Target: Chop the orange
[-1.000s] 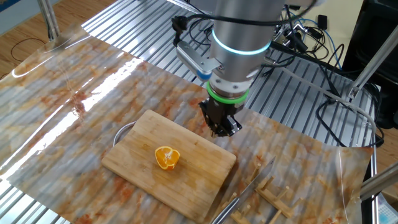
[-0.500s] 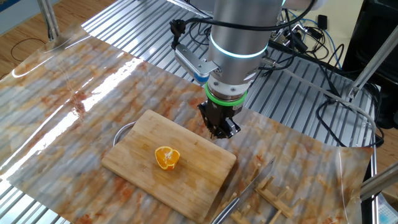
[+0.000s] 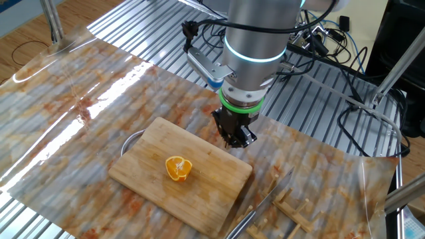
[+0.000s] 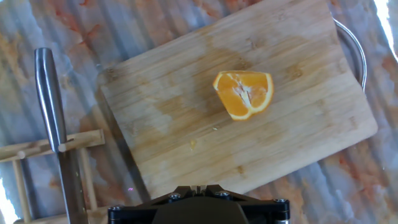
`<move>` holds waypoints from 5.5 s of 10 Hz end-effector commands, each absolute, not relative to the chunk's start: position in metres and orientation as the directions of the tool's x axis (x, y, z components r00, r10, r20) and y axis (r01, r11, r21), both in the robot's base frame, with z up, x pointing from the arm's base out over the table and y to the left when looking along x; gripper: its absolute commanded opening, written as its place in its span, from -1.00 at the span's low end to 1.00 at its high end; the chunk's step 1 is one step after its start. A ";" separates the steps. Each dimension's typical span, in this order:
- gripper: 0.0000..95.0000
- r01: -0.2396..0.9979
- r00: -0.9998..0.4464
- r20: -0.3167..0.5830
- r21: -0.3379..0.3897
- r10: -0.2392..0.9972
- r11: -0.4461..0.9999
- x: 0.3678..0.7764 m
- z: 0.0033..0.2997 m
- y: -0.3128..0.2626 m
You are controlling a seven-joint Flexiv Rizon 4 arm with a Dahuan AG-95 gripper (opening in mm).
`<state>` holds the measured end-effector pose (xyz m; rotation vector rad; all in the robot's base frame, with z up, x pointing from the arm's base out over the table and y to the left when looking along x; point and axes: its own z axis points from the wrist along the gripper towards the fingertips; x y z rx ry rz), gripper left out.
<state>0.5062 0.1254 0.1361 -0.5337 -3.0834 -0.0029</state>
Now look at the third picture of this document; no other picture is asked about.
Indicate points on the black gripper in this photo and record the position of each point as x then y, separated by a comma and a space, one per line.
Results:
234, 121

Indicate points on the steel cleaver knife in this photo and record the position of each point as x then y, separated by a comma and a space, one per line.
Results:
272, 192

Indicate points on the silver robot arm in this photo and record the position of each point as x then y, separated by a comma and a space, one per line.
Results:
259, 26

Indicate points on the wooden cutting board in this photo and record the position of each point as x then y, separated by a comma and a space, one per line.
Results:
206, 192

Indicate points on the cut orange piece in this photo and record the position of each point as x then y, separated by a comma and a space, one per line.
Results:
178, 169

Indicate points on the wooden peg rack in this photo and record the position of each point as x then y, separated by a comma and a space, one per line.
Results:
292, 212

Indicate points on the clear plastic tube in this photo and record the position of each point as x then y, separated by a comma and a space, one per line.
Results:
332, 92

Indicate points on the marble pattern plastic mat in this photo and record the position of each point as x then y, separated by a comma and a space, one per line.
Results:
99, 99

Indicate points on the black power adapter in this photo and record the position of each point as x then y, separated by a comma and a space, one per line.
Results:
344, 23

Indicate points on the black computer case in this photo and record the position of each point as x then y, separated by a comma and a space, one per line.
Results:
398, 49

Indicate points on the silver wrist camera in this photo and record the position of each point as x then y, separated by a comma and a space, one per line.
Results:
207, 66

